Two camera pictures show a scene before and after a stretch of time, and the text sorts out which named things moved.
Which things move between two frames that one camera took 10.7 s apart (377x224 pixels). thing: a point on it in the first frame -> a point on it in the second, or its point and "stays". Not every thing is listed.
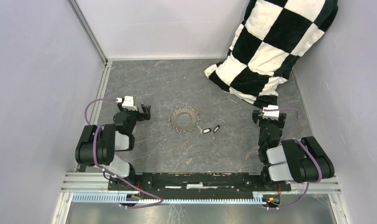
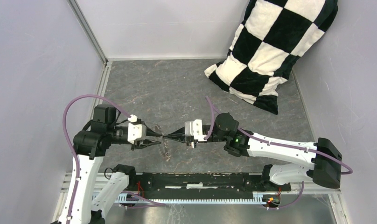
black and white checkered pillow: (274, 35) stays
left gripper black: (145, 109) -> (145, 143)
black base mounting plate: (199, 184) stays
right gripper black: (256, 115) -> (178, 135)
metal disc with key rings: (184, 119) -> (163, 148)
